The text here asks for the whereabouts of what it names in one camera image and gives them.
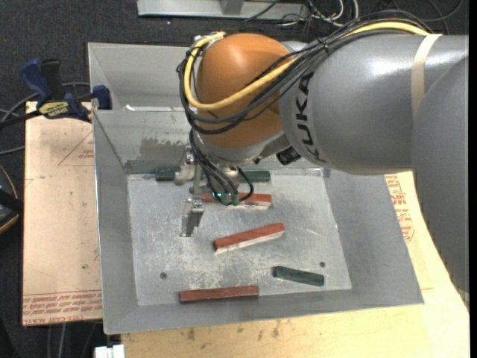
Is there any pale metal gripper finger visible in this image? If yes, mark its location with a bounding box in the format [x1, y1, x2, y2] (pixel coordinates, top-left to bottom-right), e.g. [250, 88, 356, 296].
[180, 196, 206, 238]
[174, 148, 196, 186]

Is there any brown cardboard board, red print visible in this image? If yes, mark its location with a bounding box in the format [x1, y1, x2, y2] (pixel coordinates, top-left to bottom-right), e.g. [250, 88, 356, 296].
[22, 101, 435, 327]

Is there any grey metal bin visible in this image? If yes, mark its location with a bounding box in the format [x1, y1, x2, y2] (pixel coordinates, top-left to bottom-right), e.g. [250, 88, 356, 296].
[87, 42, 425, 336]

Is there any black cylinder on white bracket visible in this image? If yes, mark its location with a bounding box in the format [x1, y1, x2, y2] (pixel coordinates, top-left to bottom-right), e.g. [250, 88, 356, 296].
[262, 136, 302, 166]

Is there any red-brown flat block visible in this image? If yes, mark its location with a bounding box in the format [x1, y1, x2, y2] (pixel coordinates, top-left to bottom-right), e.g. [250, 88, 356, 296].
[212, 222, 286, 255]
[189, 191, 274, 211]
[178, 285, 260, 304]

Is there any dark green flat block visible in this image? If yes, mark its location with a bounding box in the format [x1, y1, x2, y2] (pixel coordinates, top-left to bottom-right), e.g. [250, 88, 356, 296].
[238, 169, 272, 183]
[154, 167, 183, 182]
[272, 266, 326, 288]

